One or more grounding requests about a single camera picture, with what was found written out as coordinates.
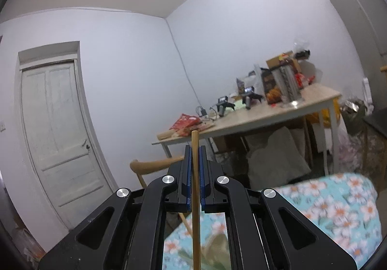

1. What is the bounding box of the green plastic utensil holder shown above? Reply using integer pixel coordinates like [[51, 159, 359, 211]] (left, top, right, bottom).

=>
[[201, 233, 231, 269]]

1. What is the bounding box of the wooden chair left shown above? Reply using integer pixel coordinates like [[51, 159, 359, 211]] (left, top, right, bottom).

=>
[[129, 156, 192, 236]]

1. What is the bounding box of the wooden chair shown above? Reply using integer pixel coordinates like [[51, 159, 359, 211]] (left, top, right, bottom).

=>
[[129, 156, 192, 236], [363, 108, 387, 146]]

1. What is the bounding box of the grey cloth bundle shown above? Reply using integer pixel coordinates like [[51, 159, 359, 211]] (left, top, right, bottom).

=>
[[247, 127, 311, 190]]

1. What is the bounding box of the floral blue tablecloth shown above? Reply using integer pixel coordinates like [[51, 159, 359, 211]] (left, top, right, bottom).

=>
[[161, 172, 383, 270]]

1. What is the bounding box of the white door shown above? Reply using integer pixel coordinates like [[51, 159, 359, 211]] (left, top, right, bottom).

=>
[[18, 41, 117, 229]]

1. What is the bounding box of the yellow plastic bag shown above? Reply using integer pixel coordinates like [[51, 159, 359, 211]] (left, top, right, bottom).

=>
[[306, 98, 341, 129]]

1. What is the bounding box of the butter bread box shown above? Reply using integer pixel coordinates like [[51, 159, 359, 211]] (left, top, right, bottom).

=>
[[261, 68, 281, 104]]

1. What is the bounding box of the grey wooden desk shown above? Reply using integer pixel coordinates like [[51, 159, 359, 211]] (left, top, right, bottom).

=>
[[151, 82, 342, 177]]

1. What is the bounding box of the metal perforated utensil cylinder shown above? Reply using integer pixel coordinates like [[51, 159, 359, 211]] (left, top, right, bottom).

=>
[[270, 63, 304, 106]]

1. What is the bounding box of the wooden chair right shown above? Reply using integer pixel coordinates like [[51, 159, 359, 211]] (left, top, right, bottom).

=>
[[363, 108, 387, 146]]

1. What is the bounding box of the silver refrigerator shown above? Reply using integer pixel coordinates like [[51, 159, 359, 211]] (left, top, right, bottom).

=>
[[330, 0, 386, 108]]

